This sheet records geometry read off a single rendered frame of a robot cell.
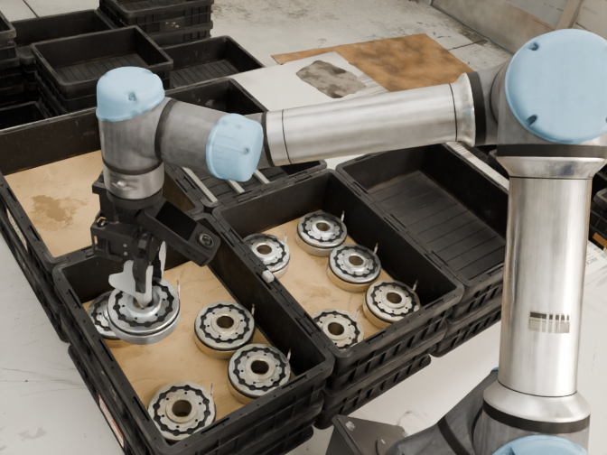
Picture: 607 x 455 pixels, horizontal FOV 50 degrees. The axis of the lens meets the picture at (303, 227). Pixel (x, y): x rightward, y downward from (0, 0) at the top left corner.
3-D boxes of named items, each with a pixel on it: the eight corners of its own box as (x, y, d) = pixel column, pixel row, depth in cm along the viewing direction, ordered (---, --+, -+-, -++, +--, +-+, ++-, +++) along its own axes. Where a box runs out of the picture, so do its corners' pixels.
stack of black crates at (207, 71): (223, 104, 292) (228, 33, 269) (260, 139, 275) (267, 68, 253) (141, 125, 271) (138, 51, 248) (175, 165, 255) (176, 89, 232)
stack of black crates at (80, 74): (140, 125, 271) (136, 24, 241) (175, 164, 255) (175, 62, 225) (44, 150, 251) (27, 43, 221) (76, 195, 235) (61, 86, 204)
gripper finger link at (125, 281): (113, 298, 97) (114, 247, 92) (152, 307, 96) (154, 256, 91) (105, 311, 94) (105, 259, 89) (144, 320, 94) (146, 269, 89)
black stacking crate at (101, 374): (326, 403, 108) (338, 364, 100) (165, 500, 93) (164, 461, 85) (205, 255, 129) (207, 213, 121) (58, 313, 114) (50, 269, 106)
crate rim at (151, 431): (337, 371, 101) (340, 362, 100) (164, 469, 86) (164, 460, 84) (207, 219, 123) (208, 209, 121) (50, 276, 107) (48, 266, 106)
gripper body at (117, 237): (115, 224, 95) (108, 158, 87) (171, 236, 95) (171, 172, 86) (92, 259, 89) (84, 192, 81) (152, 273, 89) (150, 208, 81)
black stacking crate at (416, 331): (448, 331, 123) (467, 292, 116) (328, 403, 108) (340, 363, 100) (322, 208, 144) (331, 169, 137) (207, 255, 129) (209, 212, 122)
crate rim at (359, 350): (465, 298, 117) (469, 289, 115) (338, 371, 101) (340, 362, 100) (330, 174, 138) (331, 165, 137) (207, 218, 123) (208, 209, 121)
